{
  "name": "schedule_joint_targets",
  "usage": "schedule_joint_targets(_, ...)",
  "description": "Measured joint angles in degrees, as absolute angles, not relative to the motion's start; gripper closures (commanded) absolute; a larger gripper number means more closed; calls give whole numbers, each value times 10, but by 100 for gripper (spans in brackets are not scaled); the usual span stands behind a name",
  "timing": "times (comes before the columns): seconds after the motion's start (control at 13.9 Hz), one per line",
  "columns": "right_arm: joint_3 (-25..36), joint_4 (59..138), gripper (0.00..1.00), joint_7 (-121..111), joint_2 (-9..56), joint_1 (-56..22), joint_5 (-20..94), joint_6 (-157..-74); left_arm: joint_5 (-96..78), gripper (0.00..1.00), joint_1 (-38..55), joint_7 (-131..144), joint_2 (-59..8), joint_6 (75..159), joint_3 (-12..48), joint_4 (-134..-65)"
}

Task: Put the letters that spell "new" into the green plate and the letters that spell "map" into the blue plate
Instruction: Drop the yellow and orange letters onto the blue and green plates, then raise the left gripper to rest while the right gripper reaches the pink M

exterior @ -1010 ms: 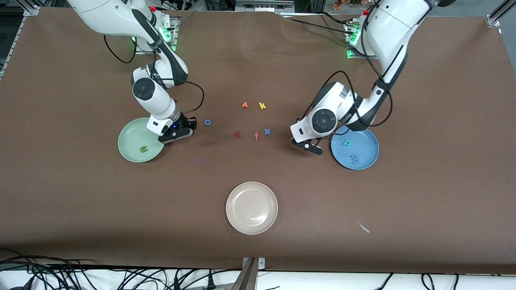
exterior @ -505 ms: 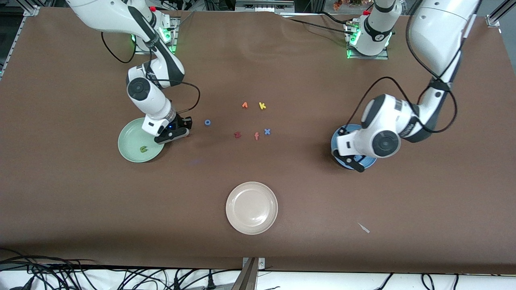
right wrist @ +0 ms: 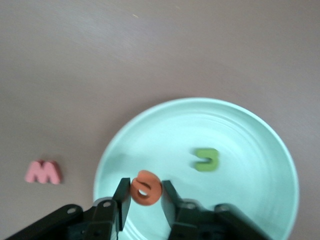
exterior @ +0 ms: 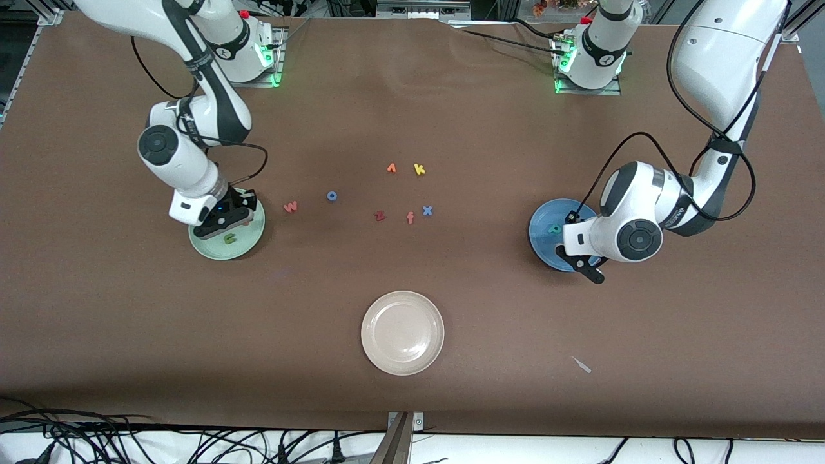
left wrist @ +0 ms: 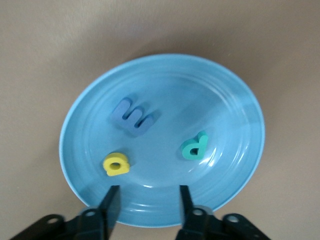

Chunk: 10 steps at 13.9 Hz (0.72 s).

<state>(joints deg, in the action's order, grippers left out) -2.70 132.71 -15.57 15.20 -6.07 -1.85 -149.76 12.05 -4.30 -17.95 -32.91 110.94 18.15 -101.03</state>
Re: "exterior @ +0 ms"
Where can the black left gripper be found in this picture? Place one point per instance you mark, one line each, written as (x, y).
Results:
(567, 219)

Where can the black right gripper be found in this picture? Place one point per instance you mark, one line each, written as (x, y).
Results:
(240, 203)

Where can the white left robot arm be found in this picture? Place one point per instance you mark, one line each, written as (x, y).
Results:
(722, 58)

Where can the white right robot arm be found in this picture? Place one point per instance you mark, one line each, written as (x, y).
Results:
(187, 167)

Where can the blue plate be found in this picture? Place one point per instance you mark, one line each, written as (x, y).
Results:
(541, 241)

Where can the green plate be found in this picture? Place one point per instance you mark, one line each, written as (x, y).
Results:
(209, 247)

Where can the small white paper scrap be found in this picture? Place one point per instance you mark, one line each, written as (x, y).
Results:
(582, 365)

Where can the brown table cover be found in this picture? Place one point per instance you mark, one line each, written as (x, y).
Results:
(412, 277)

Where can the beige plate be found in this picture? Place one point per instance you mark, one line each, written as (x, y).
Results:
(402, 332)

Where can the grey background equipment box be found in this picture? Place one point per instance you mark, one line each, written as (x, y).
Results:
(419, 9)

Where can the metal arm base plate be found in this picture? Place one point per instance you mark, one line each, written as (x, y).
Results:
(606, 91)
(281, 48)

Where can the aluminium frame profile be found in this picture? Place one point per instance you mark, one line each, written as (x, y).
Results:
(796, 27)
(26, 67)

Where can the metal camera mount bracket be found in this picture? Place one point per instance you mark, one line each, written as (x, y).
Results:
(396, 444)

